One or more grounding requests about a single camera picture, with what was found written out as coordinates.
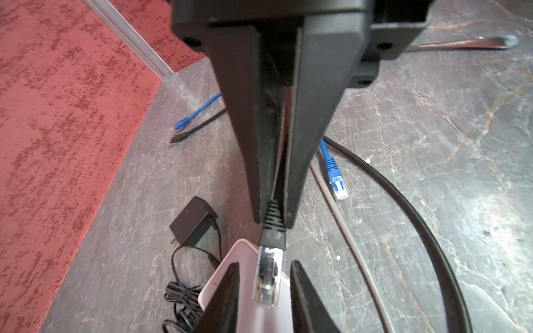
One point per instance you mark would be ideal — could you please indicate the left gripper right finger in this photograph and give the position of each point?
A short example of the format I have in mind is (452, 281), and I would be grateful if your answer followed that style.
(308, 311)

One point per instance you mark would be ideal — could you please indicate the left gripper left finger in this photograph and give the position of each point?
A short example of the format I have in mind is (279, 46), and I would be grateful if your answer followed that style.
(221, 314)

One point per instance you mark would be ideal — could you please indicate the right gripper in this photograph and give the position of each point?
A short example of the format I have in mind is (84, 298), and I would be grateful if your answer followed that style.
(282, 68)

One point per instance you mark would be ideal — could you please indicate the white small network switch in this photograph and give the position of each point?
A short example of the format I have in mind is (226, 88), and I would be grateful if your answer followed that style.
(251, 317)

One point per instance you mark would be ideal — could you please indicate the black power adapter with cable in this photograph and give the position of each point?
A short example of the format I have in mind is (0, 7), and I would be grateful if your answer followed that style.
(188, 228)

